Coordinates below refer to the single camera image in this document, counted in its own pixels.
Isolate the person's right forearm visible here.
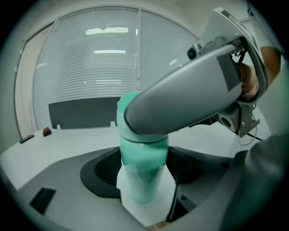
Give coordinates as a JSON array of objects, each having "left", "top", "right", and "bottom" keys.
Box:
[{"left": 259, "top": 46, "right": 283, "bottom": 85}]

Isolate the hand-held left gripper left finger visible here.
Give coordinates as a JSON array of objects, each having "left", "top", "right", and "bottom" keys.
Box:
[{"left": 17, "top": 146, "right": 149, "bottom": 231}]

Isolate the person's right hand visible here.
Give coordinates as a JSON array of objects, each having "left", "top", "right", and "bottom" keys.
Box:
[{"left": 236, "top": 62, "right": 261, "bottom": 96}]

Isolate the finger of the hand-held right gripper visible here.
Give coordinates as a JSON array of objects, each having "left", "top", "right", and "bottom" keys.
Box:
[{"left": 123, "top": 44, "right": 242, "bottom": 137}]

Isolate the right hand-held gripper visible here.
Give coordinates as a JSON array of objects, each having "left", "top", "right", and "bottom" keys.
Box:
[{"left": 198, "top": 6, "right": 270, "bottom": 139}]

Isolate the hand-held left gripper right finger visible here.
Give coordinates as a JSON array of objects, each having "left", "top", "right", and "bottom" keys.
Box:
[{"left": 155, "top": 146, "right": 235, "bottom": 231}]

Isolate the teal bottle cap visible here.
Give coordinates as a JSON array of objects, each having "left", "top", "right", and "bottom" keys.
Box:
[{"left": 116, "top": 90, "right": 170, "bottom": 143}]

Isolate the teal water bottle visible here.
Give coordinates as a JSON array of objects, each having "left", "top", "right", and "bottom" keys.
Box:
[{"left": 119, "top": 135, "right": 170, "bottom": 204}]

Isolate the dark desk divider panel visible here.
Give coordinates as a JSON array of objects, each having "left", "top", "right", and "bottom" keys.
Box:
[{"left": 48, "top": 97, "right": 123, "bottom": 129}]

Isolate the grey fisheye gripper camera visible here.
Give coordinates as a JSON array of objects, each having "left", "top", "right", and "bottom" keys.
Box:
[
  {"left": 217, "top": 108, "right": 241, "bottom": 134},
  {"left": 186, "top": 43, "right": 202, "bottom": 61}
]

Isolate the black phone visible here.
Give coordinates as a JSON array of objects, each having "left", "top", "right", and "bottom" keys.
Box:
[{"left": 19, "top": 134, "right": 35, "bottom": 144}]

